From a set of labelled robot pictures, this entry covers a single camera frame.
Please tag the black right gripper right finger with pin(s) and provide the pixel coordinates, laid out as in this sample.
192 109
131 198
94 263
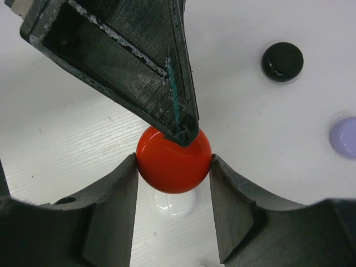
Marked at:
255 227

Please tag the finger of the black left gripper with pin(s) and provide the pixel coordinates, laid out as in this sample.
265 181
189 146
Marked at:
133 52

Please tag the black earbud charging case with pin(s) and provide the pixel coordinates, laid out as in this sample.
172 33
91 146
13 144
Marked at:
282 62

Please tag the purple earbud charging case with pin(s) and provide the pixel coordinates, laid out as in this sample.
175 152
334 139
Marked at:
342 137

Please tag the white earbud charging case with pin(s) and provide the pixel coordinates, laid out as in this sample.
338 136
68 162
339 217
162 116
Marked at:
174 205

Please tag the orange earbud charging case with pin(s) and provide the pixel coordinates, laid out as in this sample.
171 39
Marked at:
170 168

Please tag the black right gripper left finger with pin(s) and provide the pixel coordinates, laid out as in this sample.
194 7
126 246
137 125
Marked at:
92 227

